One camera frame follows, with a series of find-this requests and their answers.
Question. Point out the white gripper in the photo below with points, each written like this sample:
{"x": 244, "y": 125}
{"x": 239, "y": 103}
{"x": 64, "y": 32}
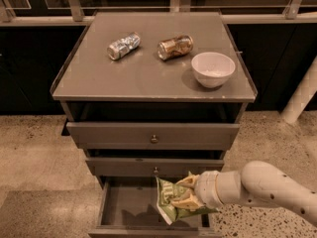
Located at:
{"x": 207, "y": 188}

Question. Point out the green jalapeno chip bag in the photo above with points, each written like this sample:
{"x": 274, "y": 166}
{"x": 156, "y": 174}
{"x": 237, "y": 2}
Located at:
{"x": 167, "y": 191}

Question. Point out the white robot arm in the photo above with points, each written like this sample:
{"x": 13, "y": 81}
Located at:
{"x": 256, "y": 184}

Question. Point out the brass top drawer knob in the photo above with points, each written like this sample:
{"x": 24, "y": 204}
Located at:
{"x": 154, "y": 139}

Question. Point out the middle grey drawer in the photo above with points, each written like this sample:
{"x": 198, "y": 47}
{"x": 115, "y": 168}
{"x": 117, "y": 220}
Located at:
{"x": 143, "y": 167}

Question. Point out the grey drawer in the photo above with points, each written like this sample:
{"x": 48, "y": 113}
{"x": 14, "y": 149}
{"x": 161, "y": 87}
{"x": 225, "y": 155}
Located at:
{"x": 129, "y": 210}
{"x": 143, "y": 167}
{"x": 137, "y": 136}

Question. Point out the bottom grey drawer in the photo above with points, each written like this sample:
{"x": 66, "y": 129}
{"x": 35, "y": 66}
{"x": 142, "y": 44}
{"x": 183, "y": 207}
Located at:
{"x": 129, "y": 210}

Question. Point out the grey drawer cabinet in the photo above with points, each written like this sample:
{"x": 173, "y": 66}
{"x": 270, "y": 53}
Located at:
{"x": 142, "y": 88}

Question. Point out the top grey drawer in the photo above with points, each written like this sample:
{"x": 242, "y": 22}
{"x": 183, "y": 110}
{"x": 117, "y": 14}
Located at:
{"x": 137, "y": 136}

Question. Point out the white ceramic bowl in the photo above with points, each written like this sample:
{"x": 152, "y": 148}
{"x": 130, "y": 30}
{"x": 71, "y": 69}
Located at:
{"x": 212, "y": 69}

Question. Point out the brown gold soda can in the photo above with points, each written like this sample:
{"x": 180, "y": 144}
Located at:
{"x": 175, "y": 47}

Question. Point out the silver blue soda can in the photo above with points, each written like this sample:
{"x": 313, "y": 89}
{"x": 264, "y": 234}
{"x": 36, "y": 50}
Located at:
{"x": 123, "y": 46}

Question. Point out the metal railing frame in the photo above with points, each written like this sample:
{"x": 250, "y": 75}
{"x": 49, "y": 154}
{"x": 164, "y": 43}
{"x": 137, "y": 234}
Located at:
{"x": 82, "y": 12}

